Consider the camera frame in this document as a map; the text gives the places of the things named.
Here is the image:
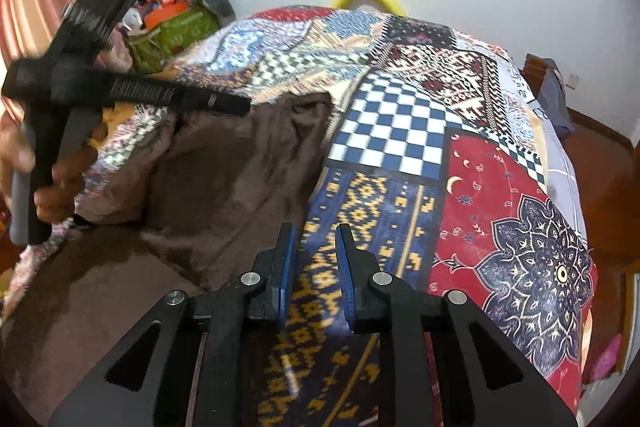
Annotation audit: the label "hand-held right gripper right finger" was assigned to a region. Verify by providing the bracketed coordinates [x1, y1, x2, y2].
[336, 223, 578, 427]

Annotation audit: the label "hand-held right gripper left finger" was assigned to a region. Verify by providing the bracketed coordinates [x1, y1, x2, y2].
[47, 223, 301, 427]

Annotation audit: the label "brown pants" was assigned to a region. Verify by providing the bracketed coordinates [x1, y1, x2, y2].
[0, 91, 335, 408]

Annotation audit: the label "person's left hand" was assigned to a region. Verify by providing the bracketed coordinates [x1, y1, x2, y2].
[32, 146, 99, 224]

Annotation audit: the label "orange box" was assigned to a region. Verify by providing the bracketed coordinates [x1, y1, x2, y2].
[145, 0, 193, 30]

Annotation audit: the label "green storage bag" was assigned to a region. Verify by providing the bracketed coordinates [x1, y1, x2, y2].
[127, 4, 221, 75]

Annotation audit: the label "patchwork printed blanket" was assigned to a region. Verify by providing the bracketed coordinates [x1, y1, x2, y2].
[0, 6, 598, 427]

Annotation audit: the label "grey garment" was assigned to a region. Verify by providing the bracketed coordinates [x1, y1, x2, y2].
[537, 59, 573, 140]

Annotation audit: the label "pink cloth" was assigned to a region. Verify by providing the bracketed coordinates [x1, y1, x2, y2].
[590, 337, 623, 383]

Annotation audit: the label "wooden chair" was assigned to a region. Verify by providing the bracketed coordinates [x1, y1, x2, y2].
[524, 53, 556, 98]

